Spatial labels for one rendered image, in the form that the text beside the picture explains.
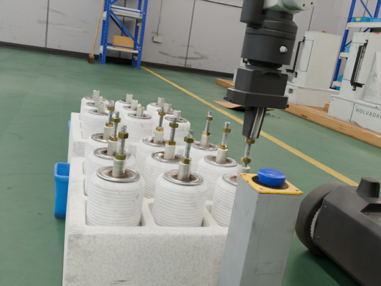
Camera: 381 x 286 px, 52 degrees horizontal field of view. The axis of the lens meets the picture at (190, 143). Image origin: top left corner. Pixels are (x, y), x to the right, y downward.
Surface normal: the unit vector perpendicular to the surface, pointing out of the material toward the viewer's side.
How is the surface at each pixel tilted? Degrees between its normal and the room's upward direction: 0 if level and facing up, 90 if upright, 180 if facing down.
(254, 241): 90
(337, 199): 45
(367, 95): 90
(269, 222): 90
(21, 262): 0
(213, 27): 90
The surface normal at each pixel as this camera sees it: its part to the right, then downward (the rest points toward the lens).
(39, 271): 0.15, -0.96
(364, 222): -0.57, -0.72
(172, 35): 0.29, 0.28
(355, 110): -0.95, -0.07
